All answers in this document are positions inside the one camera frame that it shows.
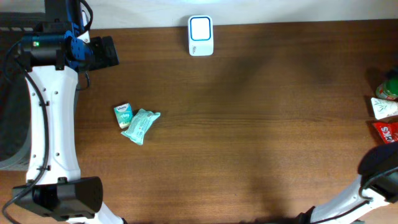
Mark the dark grey plastic basket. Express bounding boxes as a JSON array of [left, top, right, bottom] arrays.
[[1, 12, 45, 171]]

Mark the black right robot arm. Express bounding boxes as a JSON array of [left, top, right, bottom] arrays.
[[294, 142, 397, 224]]

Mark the teal wet wipes pack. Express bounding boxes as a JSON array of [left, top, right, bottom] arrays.
[[121, 109, 161, 146]]

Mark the red candy bag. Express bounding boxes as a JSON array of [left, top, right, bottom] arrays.
[[373, 122, 397, 144]]

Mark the green lid jar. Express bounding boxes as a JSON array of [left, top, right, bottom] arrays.
[[376, 78, 397, 101]]

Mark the white cream tube gold cap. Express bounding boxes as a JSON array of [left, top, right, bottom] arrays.
[[371, 98, 397, 119]]

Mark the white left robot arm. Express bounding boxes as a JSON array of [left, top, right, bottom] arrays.
[[11, 1, 124, 223]]

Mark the white barcode scanner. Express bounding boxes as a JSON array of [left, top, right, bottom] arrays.
[[188, 15, 214, 57]]

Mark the small teal tissue pack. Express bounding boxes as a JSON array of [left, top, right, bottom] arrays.
[[114, 103, 133, 129]]

